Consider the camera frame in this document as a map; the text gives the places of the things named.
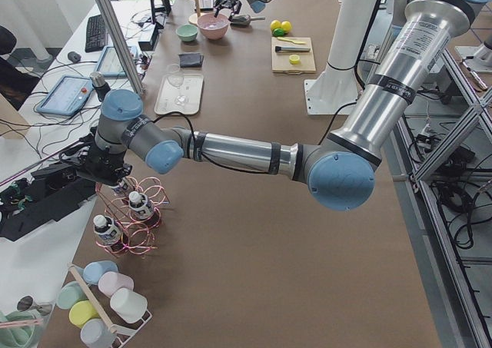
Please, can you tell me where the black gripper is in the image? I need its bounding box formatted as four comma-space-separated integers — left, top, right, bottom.
75, 143, 132, 186
214, 0, 241, 21

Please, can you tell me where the tea bottle white cap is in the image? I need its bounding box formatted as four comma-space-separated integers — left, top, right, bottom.
110, 178, 133, 205

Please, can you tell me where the copper wire bottle basket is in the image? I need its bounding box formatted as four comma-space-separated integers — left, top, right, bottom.
95, 176, 170, 258

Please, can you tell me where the tea bottle rear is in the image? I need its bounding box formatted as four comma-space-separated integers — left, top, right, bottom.
128, 191, 161, 229

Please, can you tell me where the tea bottle front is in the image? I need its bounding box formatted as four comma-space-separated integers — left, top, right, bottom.
93, 214, 124, 252

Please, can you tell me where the steel ice scoop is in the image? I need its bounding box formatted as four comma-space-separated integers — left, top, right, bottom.
231, 15, 265, 27

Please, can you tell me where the pink bowl with ice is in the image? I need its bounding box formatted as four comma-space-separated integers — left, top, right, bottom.
197, 13, 230, 40

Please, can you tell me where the green ceramic bowl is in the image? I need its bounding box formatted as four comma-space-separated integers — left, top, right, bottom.
176, 24, 198, 42

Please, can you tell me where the yellow lemon upper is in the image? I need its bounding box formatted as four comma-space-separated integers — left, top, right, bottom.
270, 19, 282, 31

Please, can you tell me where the green lime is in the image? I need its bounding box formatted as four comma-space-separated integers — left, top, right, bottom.
281, 21, 292, 34

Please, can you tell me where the steel muddler black tip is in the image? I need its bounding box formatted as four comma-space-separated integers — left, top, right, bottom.
274, 45, 311, 53

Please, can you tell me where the grey folded cloth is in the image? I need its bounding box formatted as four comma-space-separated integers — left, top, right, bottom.
178, 52, 204, 68

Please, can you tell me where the yellow plastic knife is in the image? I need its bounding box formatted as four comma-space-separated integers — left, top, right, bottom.
277, 37, 306, 45

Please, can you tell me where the bamboo cutting board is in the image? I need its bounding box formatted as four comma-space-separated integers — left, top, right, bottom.
271, 37, 316, 74

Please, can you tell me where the teach pendant tablet near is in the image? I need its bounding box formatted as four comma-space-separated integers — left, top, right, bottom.
35, 75, 94, 117

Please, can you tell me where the teach pendant tablet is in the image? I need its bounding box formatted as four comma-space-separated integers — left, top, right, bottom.
35, 75, 94, 117
95, 45, 126, 78

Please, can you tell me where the half lemon slice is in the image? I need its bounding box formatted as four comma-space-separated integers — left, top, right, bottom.
289, 55, 301, 65

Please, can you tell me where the clear wine glass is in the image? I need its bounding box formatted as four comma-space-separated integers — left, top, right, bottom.
166, 64, 188, 106

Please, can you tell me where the cream serving tray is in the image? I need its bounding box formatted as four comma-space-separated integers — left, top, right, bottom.
154, 74, 204, 115

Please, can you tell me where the teach pendant tablet far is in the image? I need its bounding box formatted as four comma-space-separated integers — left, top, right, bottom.
95, 45, 126, 78

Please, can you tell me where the blue cup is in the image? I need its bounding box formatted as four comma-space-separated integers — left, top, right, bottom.
82, 260, 119, 285

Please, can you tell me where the pink cup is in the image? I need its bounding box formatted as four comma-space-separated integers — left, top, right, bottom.
98, 271, 135, 297

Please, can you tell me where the computer mouse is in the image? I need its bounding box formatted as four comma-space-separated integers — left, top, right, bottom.
67, 51, 81, 64

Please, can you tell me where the green cup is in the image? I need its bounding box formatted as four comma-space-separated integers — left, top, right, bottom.
56, 281, 88, 310

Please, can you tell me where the black keyboard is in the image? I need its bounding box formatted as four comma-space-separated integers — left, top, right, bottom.
85, 15, 107, 53

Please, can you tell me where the white cup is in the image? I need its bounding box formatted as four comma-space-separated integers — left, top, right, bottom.
110, 287, 148, 323

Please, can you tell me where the yellow cup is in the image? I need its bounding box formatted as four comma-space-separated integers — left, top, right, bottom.
68, 300, 99, 329

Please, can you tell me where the steel jigger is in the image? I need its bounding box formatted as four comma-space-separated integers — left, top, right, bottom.
16, 296, 52, 317

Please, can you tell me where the grey cup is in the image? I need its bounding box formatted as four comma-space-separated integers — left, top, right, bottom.
80, 319, 116, 348

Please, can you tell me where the white cup rack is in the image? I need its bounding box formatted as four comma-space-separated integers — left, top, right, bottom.
68, 264, 153, 347

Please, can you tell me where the green bowl with utensils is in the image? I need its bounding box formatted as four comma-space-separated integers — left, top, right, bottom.
1, 311, 42, 347

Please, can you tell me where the aluminium frame post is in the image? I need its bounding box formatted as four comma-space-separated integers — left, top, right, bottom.
95, 0, 145, 97

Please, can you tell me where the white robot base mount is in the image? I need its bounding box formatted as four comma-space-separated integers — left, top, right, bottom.
304, 78, 358, 115

